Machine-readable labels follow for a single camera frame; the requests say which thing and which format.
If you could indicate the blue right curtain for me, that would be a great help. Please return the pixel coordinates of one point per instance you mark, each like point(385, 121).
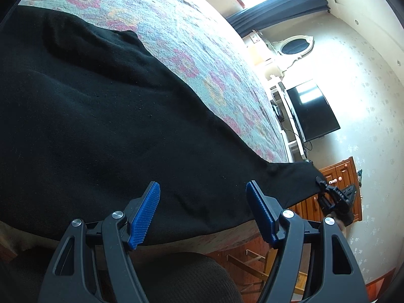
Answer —
point(272, 12)

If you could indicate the black studded pants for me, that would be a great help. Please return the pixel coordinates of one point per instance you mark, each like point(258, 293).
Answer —
point(89, 118)

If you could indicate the black flat television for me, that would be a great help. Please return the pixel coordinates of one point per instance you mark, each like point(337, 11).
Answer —
point(311, 110)

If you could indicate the dark knit garment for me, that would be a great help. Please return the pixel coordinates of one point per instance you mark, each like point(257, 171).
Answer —
point(177, 277)

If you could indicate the floral bedspread bed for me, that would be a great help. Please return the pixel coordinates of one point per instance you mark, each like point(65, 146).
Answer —
point(195, 42)

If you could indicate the white oval vanity mirror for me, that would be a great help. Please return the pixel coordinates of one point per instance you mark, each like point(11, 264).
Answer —
point(292, 49)

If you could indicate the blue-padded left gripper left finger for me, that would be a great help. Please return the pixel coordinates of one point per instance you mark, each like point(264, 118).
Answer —
point(72, 273)

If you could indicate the wooden dresser cabinet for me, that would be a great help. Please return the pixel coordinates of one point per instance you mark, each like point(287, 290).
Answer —
point(341, 175)

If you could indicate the white tv stand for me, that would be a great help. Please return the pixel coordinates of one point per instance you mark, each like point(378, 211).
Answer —
point(288, 125)

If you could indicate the white dressing table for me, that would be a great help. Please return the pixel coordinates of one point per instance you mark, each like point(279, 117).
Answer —
point(262, 56)

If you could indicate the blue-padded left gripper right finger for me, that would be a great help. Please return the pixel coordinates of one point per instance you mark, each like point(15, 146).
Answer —
point(333, 274)

